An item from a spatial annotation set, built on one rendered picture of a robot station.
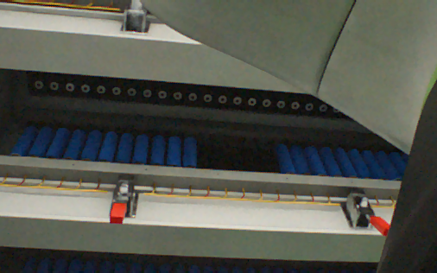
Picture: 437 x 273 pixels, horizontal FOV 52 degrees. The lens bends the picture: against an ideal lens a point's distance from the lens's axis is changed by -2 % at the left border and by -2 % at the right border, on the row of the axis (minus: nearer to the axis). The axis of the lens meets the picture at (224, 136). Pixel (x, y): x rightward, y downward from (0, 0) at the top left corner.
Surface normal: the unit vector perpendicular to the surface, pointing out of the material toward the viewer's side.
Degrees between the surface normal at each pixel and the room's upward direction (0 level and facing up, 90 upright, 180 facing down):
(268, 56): 145
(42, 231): 113
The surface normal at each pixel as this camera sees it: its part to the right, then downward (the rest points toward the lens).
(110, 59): 0.07, 0.52
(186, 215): 0.12, -0.85
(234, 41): -0.48, 0.84
